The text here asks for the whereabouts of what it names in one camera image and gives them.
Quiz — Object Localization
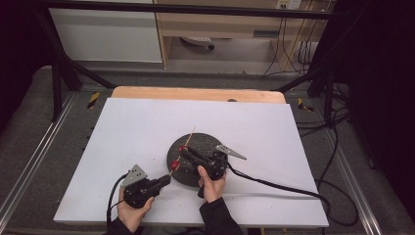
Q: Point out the black hanging cables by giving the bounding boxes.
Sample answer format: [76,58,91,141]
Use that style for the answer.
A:
[262,6,327,78]

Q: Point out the white power strip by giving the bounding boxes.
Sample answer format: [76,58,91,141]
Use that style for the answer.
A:
[275,0,303,11]

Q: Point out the wooden board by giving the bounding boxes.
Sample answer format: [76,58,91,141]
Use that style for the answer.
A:
[111,85,287,105]

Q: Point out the black floor cables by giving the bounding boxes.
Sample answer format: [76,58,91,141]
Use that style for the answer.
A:
[295,82,376,197]

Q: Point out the thin wooden skewer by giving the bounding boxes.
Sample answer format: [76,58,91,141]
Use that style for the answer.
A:
[168,126,197,178]

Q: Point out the black metal frame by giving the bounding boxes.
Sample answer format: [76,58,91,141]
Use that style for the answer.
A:
[30,0,346,128]

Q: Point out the black round plate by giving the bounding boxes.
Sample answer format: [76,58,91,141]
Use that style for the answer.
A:
[166,132,229,188]

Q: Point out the aluminium rail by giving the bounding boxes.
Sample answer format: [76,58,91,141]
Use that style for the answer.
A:
[0,92,78,223]
[317,128,384,235]

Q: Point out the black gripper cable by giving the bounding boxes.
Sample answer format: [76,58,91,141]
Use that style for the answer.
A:
[106,171,130,230]
[225,162,360,227]

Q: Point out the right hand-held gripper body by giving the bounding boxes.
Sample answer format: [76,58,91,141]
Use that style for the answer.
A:
[198,144,248,181]

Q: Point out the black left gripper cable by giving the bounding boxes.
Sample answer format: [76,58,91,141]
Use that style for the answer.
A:
[106,171,130,230]

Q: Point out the white cabinet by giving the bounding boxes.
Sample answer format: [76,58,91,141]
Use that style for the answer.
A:
[48,7,163,64]

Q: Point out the white chair base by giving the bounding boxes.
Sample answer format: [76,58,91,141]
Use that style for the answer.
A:
[180,35,216,51]

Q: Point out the person's left hand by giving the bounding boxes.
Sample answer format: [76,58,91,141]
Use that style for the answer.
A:
[115,187,156,234]

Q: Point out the person's right hand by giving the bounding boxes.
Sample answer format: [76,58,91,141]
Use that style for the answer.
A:
[197,164,227,204]

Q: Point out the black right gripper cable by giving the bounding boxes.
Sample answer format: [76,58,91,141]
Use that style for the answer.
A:
[225,162,360,227]

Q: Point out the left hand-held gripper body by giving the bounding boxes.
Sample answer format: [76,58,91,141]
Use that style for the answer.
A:
[120,164,164,210]

